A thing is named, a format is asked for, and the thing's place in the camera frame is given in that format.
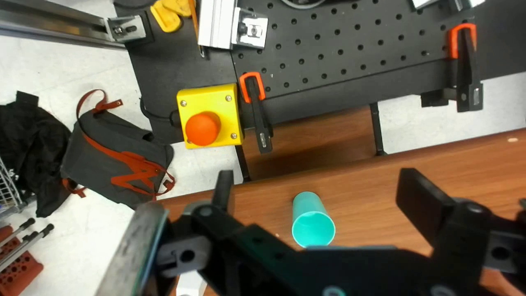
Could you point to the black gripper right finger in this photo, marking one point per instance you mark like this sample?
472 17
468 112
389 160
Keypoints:
425 199

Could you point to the black cloth bag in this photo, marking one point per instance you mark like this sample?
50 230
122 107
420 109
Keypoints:
30 142

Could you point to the grey metal rail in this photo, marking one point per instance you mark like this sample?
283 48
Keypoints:
60 25

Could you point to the yellow emergency stop box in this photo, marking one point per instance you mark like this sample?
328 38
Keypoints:
209 115

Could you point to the black table leg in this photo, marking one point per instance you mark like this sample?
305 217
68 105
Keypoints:
377 128

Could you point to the black perforated breadboard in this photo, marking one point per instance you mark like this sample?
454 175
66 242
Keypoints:
351 50

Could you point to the orange black bar clamp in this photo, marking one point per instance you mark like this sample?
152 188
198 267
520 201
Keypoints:
464 66
259 117

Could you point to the teal plastic cup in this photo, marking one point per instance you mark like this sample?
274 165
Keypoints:
311 222

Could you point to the aluminium extrusion with bracket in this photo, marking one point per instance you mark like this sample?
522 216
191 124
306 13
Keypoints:
438 3
231 25

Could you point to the red perforated block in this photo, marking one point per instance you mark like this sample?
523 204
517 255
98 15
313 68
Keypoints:
19 268

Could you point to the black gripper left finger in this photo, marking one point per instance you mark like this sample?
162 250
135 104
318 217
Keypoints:
224 189

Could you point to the yellow object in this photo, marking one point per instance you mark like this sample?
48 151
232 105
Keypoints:
170 13

